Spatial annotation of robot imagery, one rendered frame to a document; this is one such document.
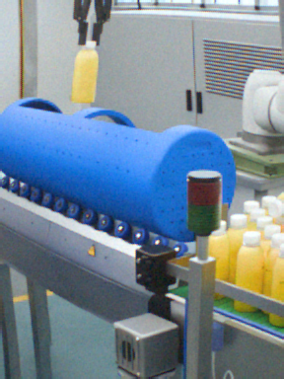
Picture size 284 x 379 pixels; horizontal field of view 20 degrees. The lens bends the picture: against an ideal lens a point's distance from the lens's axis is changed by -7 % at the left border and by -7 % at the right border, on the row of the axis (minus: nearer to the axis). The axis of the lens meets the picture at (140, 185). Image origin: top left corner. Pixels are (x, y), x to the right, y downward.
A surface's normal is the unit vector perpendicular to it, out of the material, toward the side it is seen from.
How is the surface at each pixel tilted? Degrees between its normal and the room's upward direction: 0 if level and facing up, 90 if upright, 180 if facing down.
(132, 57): 90
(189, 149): 90
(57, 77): 90
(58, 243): 71
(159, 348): 90
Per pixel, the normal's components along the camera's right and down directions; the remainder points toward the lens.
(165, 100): -0.82, 0.15
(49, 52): 0.57, 0.19
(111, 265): -0.76, -0.17
